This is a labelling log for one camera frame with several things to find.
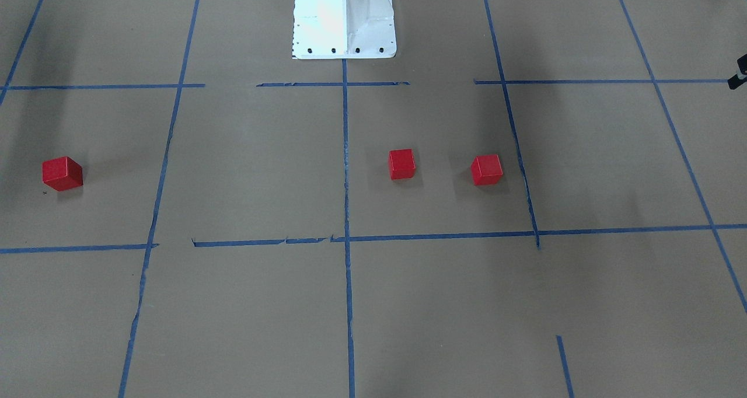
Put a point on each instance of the red cube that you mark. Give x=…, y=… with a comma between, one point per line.
x=402, y=164
x=486, y=170
x=62, y=173

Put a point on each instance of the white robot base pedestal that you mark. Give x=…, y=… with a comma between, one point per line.
x=342, y=29

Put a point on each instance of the black clamp at edge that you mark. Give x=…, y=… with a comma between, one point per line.
x=739, y=78

